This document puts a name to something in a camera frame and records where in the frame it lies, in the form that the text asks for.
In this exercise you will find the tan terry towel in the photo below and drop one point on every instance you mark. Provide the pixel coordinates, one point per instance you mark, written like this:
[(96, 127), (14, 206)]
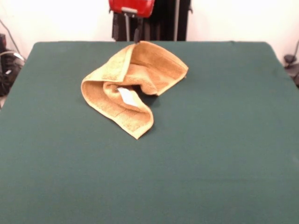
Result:
[(163, 60)]

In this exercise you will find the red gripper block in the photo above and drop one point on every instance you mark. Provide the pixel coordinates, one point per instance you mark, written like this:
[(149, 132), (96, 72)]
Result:
[(133, 4)]

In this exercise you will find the dark green table cloth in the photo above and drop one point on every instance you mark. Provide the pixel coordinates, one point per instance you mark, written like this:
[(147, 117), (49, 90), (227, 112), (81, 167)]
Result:
[(210, 140)]

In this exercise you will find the black stand base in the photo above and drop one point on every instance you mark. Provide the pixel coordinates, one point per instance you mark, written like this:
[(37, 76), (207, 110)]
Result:
[(7, 74), (289, 58)]

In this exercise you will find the small black box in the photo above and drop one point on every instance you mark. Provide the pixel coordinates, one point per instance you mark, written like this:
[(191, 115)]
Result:
[(2, 42)]

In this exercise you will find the tall black stand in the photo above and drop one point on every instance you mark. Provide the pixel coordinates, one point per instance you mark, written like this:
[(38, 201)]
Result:
[(163, 23)]

